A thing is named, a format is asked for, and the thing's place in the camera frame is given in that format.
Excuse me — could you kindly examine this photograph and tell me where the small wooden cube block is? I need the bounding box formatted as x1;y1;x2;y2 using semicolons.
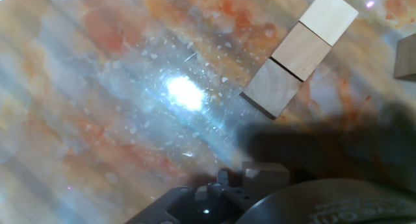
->
393;33;416;82
239;57;305;121
298;0;359;47
242;161;291;199
270;21;333;83

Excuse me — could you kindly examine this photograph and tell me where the orange marble pattern sheet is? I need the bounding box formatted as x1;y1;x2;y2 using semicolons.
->
0;0;416;224

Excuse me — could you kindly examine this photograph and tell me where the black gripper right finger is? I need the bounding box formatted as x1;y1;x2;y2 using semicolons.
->
294;168;316;183

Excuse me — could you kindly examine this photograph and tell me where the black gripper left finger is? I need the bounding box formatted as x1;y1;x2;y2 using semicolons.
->
123;169;261;224

